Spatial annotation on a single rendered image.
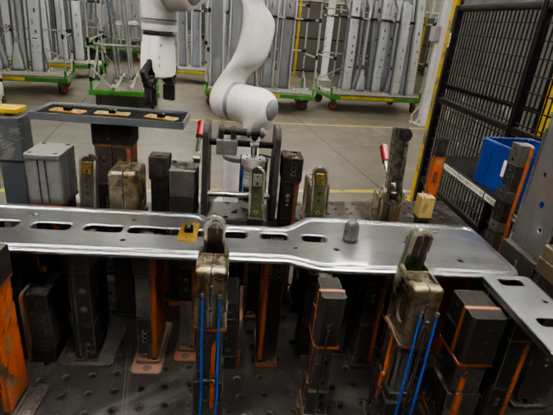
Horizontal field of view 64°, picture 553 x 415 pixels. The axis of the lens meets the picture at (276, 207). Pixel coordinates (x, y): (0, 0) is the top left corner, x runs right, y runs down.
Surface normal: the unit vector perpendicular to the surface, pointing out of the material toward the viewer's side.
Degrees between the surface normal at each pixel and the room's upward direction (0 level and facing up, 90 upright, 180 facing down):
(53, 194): 90
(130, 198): 90
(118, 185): 90
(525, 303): 0
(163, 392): 0
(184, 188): 90
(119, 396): 0
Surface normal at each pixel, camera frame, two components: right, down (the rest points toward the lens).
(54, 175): 0.07, 0.40
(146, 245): 0.09, -0.92
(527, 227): -0.99, -0.05
